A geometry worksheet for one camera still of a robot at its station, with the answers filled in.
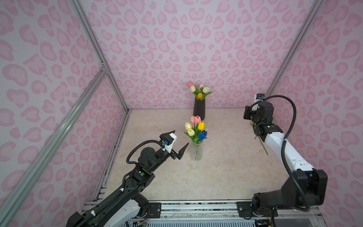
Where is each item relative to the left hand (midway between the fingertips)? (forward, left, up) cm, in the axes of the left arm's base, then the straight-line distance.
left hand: (180, 135), depth 69 cm
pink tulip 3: (+10, -6, 0) cm, 12 cm away
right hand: (+20, -40, 0) cm, 44 cm away
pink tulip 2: (+8, -9, +2) cm, 12 cm away
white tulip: (+40, -14, -1) cm, 43 cm away
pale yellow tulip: (+4, -4, +2) cm, 6 cm away
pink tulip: (+39, -6, +1) cm, 40 cm away
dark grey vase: (+37, -13, -19) cm, 44 cm away
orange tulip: (+29, -11, -1) cm, 31 cm away
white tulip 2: (+32, -16, +1) cm, 36 cm away
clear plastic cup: (+2, -9, -21) cm, 23 cm away
